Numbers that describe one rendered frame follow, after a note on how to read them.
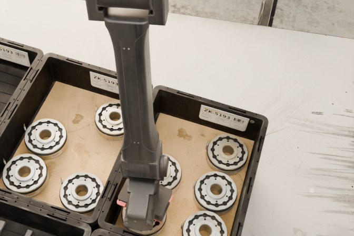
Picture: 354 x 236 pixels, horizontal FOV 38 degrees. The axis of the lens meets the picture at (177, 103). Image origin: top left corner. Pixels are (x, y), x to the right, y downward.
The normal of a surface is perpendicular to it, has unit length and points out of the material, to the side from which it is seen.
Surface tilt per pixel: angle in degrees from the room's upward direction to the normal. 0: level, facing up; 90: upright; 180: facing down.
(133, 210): 9
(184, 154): 0
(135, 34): 81
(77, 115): 0
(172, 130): 0
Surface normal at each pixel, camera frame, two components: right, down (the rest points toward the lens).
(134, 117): -0.12, 0.71
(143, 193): -0.04, -0.47
